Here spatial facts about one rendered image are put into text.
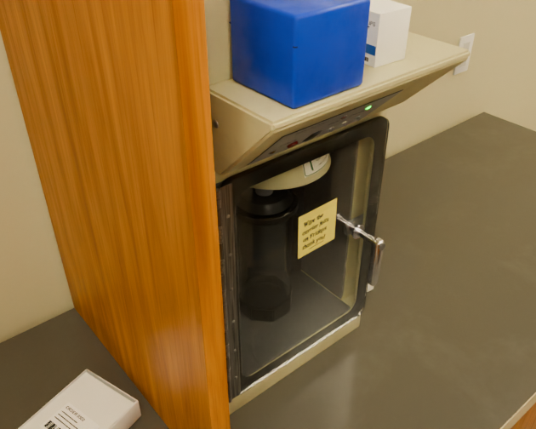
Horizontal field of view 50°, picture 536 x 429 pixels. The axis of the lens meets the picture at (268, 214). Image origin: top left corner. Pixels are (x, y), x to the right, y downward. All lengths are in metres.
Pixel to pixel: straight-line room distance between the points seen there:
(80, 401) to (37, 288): 0.29
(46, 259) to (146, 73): 0.68
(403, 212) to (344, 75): 0.89
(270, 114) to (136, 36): 0.14
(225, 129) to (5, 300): 0.70
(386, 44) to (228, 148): 0.21
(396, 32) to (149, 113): 0.29
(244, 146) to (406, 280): 0.73
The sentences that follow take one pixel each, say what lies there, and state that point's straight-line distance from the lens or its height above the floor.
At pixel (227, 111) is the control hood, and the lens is 0.59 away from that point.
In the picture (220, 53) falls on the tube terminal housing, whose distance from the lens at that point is 0.62.
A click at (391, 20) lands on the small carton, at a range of 0.67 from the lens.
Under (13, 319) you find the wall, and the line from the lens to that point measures 1.22.
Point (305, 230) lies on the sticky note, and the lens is 0.82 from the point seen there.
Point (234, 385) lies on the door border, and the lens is 0.92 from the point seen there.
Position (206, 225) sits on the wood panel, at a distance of 0.57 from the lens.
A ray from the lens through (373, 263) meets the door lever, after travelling 0.92.
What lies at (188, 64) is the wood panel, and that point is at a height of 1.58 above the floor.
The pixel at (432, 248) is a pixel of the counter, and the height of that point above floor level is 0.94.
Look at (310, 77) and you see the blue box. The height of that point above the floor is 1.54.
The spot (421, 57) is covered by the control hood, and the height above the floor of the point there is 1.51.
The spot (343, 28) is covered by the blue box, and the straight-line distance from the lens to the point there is 0.58.
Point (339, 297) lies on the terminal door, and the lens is 0.99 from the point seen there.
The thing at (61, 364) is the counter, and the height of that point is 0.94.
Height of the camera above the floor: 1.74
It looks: 35 degrees down
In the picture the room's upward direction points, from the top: straight up
